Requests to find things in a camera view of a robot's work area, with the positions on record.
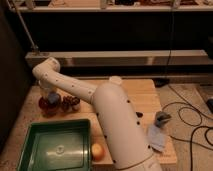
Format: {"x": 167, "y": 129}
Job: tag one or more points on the red bowl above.
{"x": 47, "y": 108}

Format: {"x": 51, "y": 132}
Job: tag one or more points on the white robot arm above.
{"x": 125, "y": 137}

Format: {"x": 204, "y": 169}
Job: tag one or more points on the white cup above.
{"x": 116, "y": 80}

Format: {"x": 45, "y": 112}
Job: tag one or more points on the dark grape bunch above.
{"x": 70, "y": 103}

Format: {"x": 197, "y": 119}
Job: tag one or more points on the small black object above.
{"x": 139, "y": 114}

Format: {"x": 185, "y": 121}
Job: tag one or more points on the grey blue toy figure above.
{"x": 161, "y": 118}

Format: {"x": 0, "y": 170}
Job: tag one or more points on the yellow apple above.
{"x": 97, "y": 152}

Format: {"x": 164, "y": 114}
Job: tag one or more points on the light blue cloth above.
{"x": 157, "y": 138}

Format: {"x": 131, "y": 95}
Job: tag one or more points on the green plastic tray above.
{"x": 57, "y": 146}

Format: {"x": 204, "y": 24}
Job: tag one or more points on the metal pole stand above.
{"x": 34, "y": 47}

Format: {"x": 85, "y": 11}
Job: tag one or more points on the white shelf beam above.
{"x": 123, "y": 58}

